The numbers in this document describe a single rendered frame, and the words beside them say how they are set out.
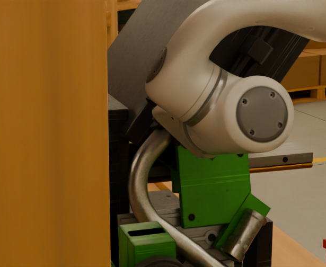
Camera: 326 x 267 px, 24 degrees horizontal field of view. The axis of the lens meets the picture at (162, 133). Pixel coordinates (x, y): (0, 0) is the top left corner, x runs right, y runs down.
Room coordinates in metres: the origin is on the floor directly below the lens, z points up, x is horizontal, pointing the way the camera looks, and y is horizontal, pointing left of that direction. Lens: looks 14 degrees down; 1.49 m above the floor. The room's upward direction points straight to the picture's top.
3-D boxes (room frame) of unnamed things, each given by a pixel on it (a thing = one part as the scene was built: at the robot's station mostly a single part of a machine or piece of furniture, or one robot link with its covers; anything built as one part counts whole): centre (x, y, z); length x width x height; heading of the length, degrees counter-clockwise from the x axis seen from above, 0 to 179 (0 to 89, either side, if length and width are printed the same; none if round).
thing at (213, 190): (1.17, -0.07, 1.17); 0.13 x 0.12 x 0.20; 18
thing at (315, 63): (7.71, -1.34, 0.37); 1.20 x 0.80 x 0.74; 120
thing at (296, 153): (1.33, -0.06, 1.11); 0.39 x 0.16 x 0.03; 108
